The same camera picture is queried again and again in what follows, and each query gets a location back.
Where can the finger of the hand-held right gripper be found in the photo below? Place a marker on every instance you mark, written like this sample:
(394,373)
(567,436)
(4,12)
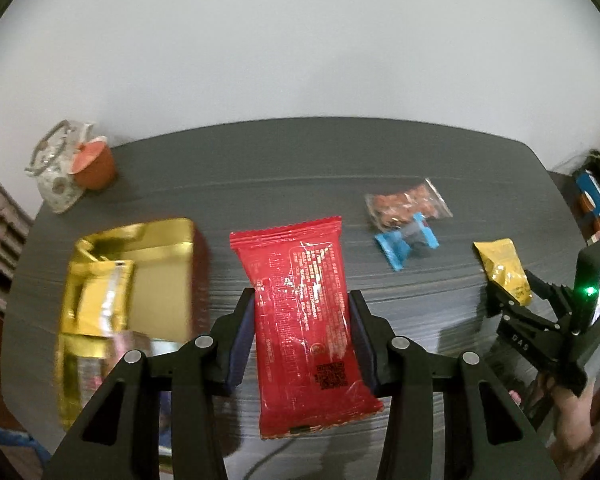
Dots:
(502,310)
(555,297)

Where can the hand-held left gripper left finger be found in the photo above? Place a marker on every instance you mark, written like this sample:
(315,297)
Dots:
(240,347)

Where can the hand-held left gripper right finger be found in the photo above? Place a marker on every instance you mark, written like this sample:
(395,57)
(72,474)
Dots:
(362,347)

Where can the small yellow snack packet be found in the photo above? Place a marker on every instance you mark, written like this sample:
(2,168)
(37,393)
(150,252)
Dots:
(502,265)

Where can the large red snack packet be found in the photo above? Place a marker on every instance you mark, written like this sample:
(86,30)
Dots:
(300,280)

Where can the gold tin box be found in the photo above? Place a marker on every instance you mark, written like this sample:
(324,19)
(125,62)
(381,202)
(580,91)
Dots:
(155,260)

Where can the yellow packet with silver strip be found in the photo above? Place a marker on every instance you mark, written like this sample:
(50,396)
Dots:
(97,300)

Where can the clear bag of red snacks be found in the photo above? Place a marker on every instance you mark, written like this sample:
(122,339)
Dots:
(405,202)

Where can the person's right hand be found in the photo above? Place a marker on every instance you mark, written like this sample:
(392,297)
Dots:
(570,420)

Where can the blue box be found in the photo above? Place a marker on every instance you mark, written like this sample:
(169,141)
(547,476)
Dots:
(597,205)

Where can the blue wrapped candy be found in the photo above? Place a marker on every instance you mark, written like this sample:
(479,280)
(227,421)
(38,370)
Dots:
(400,247)

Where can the orange cup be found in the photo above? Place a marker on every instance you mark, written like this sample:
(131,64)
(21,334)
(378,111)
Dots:
(97,165)

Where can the clear plastic bag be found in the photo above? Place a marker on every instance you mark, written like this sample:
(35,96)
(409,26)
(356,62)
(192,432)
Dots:
(55,180)

